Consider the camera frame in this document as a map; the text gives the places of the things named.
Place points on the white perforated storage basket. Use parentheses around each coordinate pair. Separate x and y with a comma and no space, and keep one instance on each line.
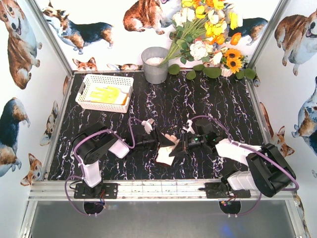
(91,81)

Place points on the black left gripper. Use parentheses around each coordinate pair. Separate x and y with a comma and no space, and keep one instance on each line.
(156,139)

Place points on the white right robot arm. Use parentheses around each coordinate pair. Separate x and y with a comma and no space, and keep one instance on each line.
(268,172)

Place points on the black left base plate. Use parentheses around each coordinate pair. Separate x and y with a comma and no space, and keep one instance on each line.
(101,190)

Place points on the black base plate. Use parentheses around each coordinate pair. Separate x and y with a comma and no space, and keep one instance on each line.
(223,190)
(101,190)

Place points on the white glove orange cuff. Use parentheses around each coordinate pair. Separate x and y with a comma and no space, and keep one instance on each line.
(108,95)

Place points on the artificial flower bouquet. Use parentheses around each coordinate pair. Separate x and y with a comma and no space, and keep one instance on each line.
(201,27)

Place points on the sunflower pot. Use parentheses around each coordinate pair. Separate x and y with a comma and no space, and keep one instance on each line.
(232,61)

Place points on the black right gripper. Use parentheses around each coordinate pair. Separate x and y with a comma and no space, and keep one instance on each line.
(184,141)

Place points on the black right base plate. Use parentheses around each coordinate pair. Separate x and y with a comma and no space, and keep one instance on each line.
(223,190)

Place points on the cream glove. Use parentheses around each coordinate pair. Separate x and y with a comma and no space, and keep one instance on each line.
(164,157)
(172,138)

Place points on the grey metal bucket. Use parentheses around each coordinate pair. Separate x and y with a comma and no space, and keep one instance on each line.
(154,64)

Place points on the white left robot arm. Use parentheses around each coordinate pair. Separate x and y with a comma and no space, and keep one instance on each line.
(90,144)

